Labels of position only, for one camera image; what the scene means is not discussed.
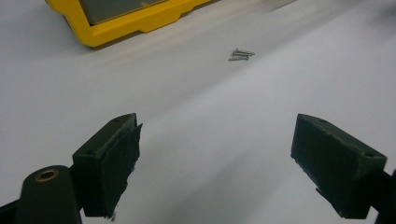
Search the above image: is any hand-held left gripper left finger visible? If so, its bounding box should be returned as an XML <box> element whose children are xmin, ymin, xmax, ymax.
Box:
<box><xmin>72</xmin><ymin>112</ymin><xmax>144</xmax><ymax>218</ymax></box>

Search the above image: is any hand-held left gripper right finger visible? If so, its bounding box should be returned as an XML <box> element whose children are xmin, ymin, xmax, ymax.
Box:
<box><xmin>290</xmin><ymin>113</ymin><xmax>389</xmax><ymax>219</ymax></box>

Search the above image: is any yellow organizer box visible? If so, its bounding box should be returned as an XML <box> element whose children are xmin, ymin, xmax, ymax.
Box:
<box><xmin>46</xmin><ymin>0</ymin><xmax>216</xmax><ymax>49</ymax></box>

